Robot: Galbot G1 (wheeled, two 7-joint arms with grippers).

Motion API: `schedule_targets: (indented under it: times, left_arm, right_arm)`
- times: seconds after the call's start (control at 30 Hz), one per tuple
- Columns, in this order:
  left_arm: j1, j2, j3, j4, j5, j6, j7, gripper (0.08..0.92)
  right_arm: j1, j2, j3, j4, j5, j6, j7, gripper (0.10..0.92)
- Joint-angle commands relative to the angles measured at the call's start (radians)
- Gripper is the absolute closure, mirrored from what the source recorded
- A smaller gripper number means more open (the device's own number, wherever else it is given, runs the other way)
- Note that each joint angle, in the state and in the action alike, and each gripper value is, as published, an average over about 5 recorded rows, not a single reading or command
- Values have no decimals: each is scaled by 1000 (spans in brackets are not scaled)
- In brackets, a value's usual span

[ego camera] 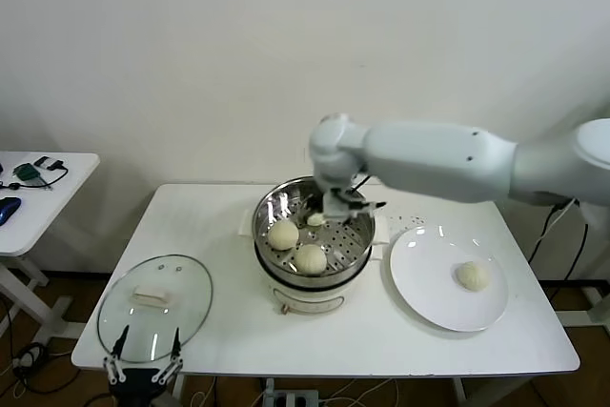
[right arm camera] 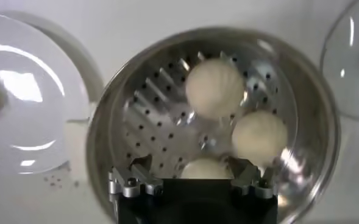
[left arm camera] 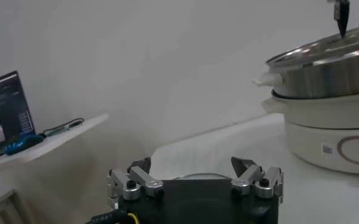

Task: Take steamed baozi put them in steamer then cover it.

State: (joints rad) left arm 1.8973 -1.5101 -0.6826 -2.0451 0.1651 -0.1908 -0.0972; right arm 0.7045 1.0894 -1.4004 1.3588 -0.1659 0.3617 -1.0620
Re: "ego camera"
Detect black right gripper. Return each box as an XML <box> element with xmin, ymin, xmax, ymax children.
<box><xmin>302</xmin><ymin>187</ymin><xmax>387</xmax><ymax>215</ymax></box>

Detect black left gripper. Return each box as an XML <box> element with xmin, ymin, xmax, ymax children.
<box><xmin>104</xmin><ymin>324</ymin><xmax>186</xmax><ymax>407</ymax></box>

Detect glass lid with white handle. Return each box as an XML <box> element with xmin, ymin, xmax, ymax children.
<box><xmin>96</xmin><ymin>254</ymin><xmax>214</xmax><ymax>363</ymax></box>

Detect perforated stainless steamer basket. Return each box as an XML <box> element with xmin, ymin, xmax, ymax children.
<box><xmin>251</xmin><ymin>176</ymin><xmax>376</xmax><ymax>284</ymax></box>

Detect white electric cooker pot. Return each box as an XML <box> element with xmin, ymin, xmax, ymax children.
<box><xmin>236</xmin><ymin>209</ymin><xmax>390</xmax><ymax>317</ymax></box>

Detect white round plate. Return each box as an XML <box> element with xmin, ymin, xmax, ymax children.
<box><xmin>389</xmin><ymin>224</ymin><xmax>509</xmax><ymax>333</ymax></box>

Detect white power strip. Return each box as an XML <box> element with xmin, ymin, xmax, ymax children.
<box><xmin>264</xmin><ymin>377</ymin><xmax>320</xmax><ymax>407</ymax></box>

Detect white side table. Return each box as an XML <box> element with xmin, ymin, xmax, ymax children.
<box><xmin>0</xmin><ymin>153</ymin><xmax>100</xmax><ymax>346</ymax></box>

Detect blue device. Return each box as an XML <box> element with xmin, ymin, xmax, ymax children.
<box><xmin>0</xmin><ymin>196</ymin><xmax>23</xmax><ymax>227</ymax></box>

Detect black and white adapter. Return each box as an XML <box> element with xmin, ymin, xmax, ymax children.
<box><xmin>32</xmin><ymin>156</ymin><xmax>66</xmax><ymax>173</ymax></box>

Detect green device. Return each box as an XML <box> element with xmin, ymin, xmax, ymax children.
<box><xmin>11</xmin><ymin>163</ymin><xmax>39</xmax><ymax>183</ymax></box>

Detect white stand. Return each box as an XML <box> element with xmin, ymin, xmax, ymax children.
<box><xmin>542</xmin><ymin>201</ymin><xmax>610</xmax><ymax>327</ymax></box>

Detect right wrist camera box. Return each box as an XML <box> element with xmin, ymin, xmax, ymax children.
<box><xmin>323</xmin><ymin>193</ymin><xmax>357</xmax><ymax>226</ymax></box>

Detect black floor cable coil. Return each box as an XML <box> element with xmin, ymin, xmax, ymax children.
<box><xmin>0</xmin><ymin>296</ymin><xmax>80</xmax><ymax>401</ymax></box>

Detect black power cable with adapter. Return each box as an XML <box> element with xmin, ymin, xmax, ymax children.
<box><xmin>526</xmin><ymin>196</ymin><xmax>590</xmax><ymax>282</ymax></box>

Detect thin black cable with plug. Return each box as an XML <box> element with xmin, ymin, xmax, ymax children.
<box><xmin>0</xmin><ymin>166</ymin><xmax>68</xmax><ymax>193</ymax></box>

